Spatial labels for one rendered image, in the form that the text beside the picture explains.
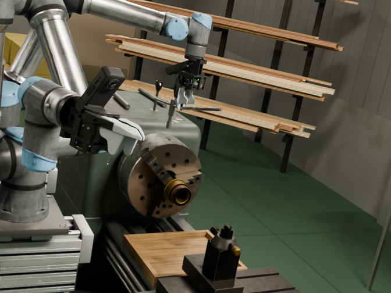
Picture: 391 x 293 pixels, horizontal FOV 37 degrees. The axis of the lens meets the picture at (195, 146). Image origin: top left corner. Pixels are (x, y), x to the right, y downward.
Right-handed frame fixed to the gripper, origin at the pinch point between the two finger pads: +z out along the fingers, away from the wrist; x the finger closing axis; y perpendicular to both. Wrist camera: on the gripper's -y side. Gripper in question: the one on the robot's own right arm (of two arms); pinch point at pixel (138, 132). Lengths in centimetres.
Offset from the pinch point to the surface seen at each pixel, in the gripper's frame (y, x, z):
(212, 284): 48, -61, -18
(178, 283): 53, -60, -28
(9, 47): 57, -303, -565
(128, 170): 36, -77, -80
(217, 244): 37, -62, -20
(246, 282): 51, -80, -18
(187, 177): 34, -96, -67
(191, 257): 47, -67, -32
